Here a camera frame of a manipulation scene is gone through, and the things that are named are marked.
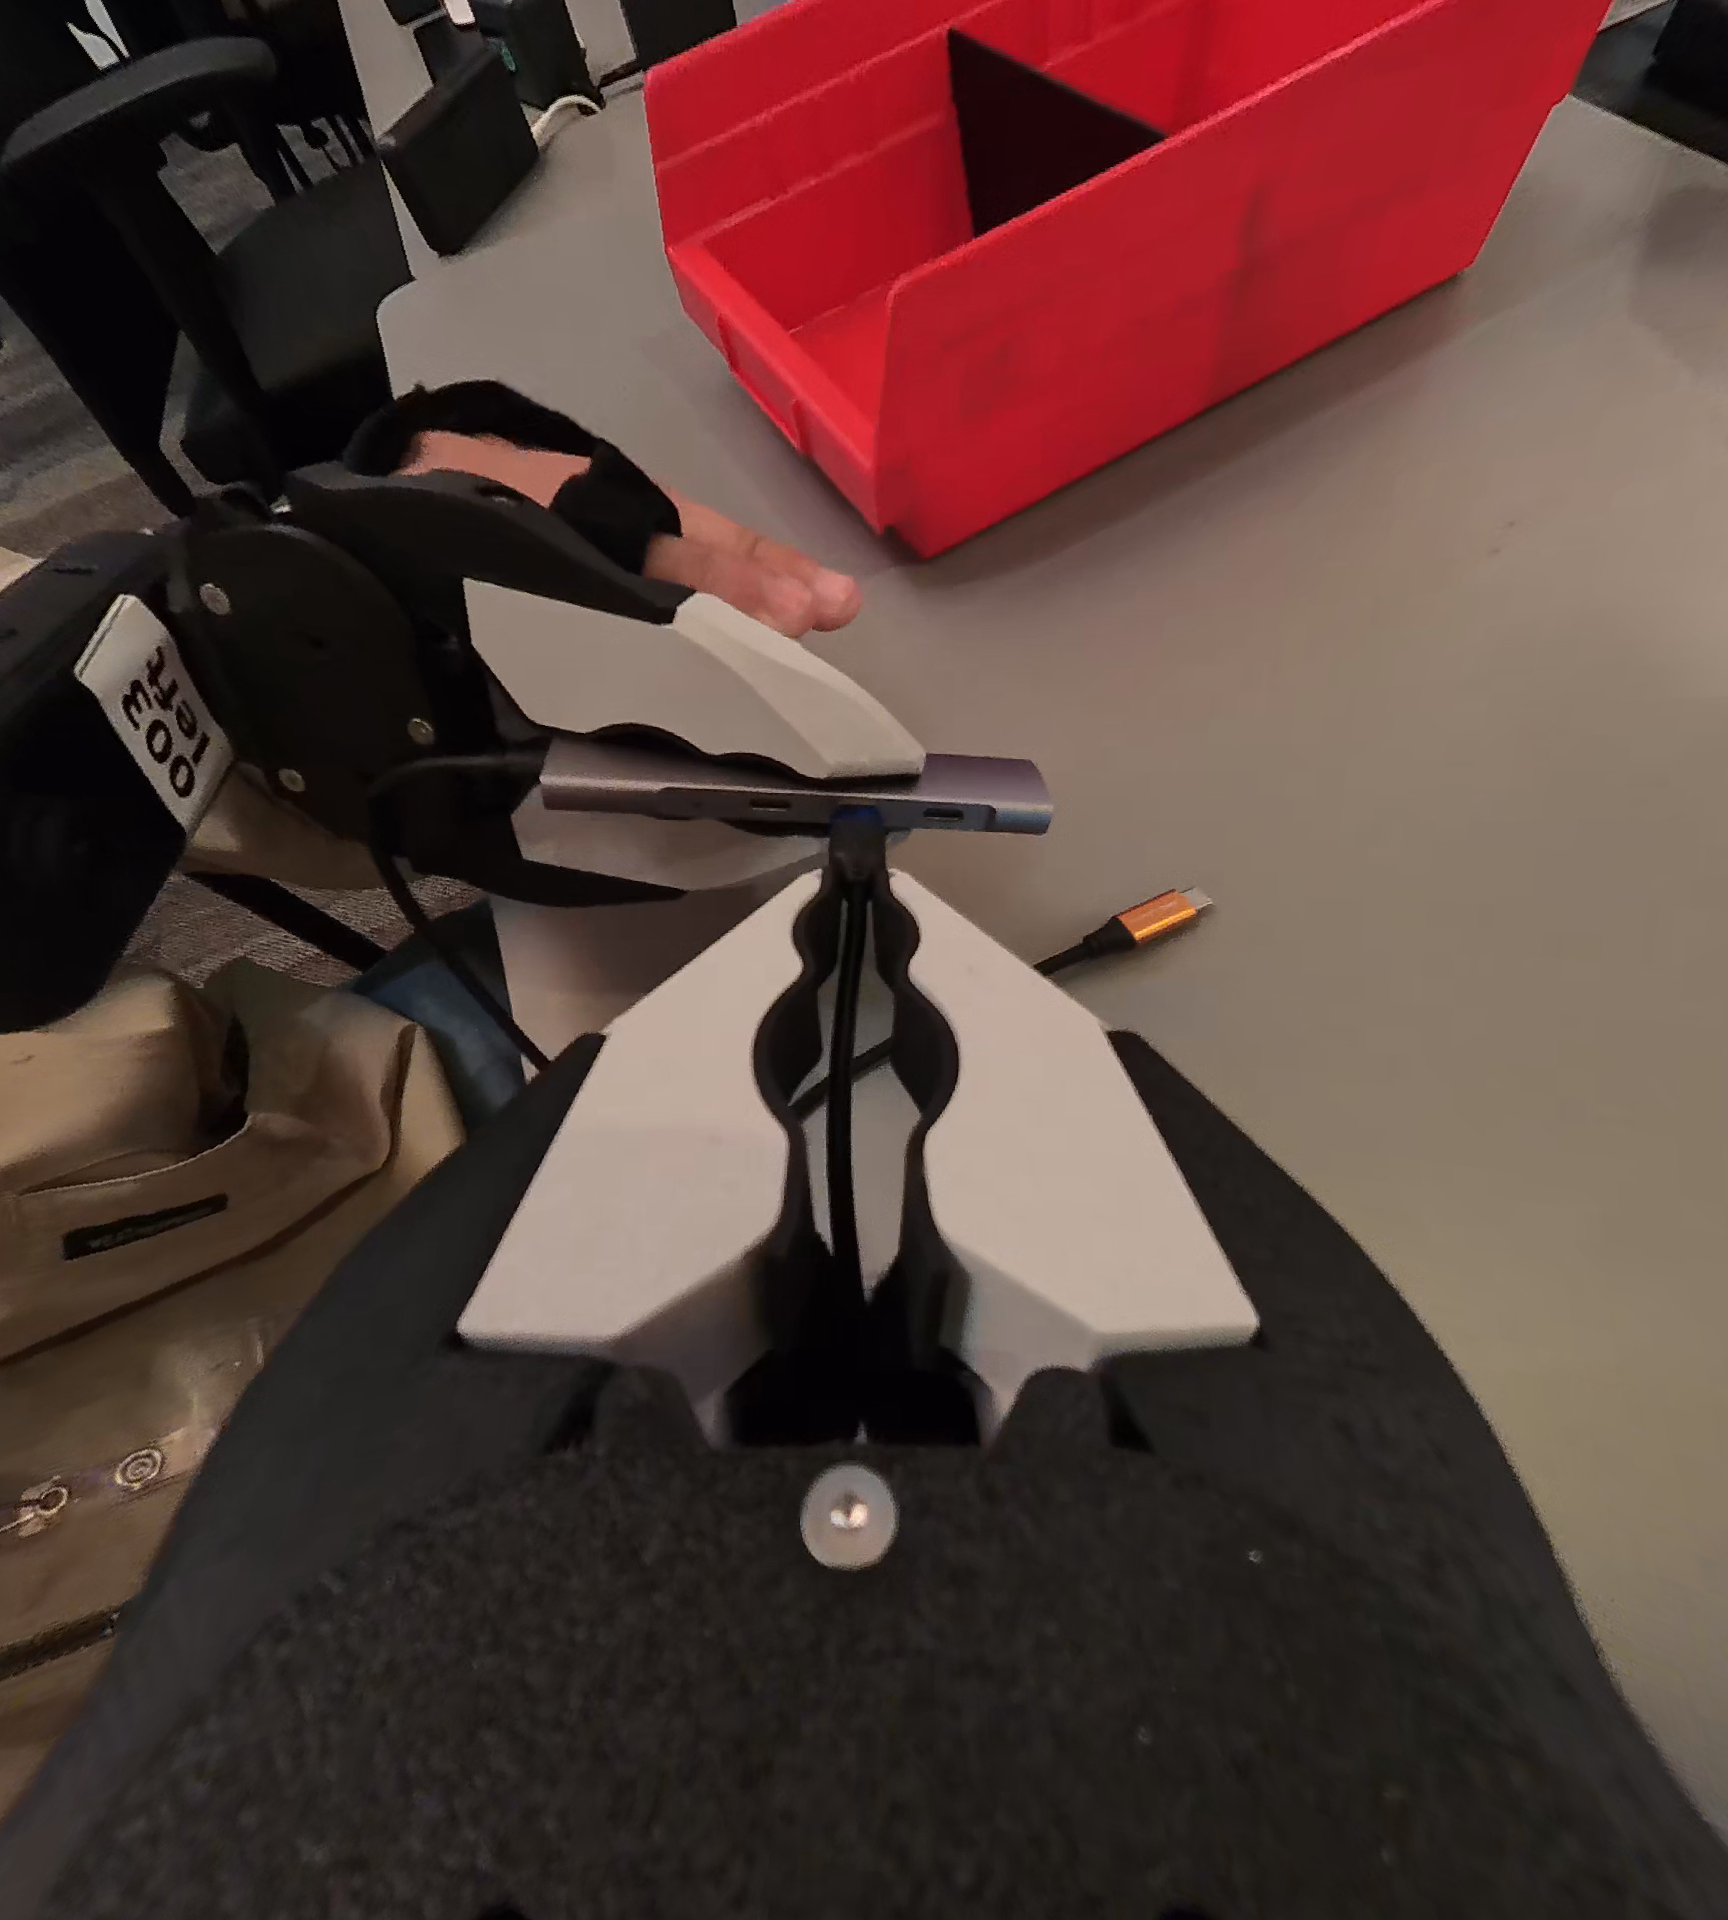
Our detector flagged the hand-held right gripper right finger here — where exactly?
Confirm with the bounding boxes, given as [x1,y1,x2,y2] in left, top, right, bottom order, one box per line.
[864,866,1264,1445]

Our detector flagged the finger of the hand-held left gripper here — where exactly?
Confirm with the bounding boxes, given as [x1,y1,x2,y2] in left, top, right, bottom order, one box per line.
[503,810,828,910]
[462,576,929,785]

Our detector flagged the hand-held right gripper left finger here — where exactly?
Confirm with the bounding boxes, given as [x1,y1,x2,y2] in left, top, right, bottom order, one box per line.
[455,876,866,1445]

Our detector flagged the thin black hub cable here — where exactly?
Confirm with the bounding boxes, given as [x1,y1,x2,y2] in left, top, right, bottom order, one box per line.
[365,749,557,1073]

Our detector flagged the grey USB hub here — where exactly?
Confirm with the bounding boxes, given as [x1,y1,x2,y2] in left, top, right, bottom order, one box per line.
[538,744,1056,839]

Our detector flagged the black braided cable orange plugs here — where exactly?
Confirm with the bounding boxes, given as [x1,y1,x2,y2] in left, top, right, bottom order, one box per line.
[787,802,1213,1300]

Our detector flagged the red plastic bin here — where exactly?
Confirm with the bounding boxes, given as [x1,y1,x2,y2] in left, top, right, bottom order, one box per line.
[642,0,1615,560]

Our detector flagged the grey desk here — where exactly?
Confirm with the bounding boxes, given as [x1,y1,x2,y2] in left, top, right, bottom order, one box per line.
[376,89,1728,1920]

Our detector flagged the person's left hand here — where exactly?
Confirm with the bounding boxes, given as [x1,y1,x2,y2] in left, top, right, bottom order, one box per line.
[389,424,866,639]

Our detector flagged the person's beige jacket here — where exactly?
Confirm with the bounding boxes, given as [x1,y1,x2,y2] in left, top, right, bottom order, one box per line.
[0,515,536,1802]

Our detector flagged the black power adapter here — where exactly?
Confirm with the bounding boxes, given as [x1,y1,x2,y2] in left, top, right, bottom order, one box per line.
[376,29,543,258]

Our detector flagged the black office chair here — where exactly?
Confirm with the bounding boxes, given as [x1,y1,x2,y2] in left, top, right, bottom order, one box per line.
[0,0,416,519]

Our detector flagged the black bin divider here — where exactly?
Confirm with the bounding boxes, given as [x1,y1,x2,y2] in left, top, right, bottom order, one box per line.
[946,26,1166,239]

